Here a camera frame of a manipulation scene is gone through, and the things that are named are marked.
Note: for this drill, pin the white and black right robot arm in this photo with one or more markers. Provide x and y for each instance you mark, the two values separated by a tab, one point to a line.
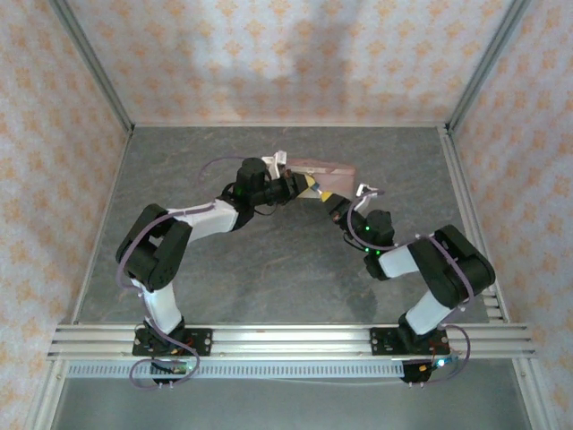
452	264

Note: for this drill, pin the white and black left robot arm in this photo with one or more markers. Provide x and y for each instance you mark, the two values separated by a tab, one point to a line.
206	221

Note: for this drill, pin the aluminium frame crossbar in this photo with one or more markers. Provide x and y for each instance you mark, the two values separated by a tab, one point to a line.
291	124

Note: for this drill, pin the aluminium table side rail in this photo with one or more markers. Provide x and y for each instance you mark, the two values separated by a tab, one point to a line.
465	192

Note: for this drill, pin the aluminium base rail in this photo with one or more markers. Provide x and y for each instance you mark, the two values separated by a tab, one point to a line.
291	342

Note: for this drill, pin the black right base electronics bracket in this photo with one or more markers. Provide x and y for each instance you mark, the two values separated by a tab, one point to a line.
418	372

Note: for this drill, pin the black base electronics bracket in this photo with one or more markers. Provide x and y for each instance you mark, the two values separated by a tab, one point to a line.
172	369
418	372

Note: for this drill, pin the aluminium frame post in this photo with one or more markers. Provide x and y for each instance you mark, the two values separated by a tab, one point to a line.
485	62
96	71

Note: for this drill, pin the black left base electronics bracket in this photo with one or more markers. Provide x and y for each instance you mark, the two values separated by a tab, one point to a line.
172	369

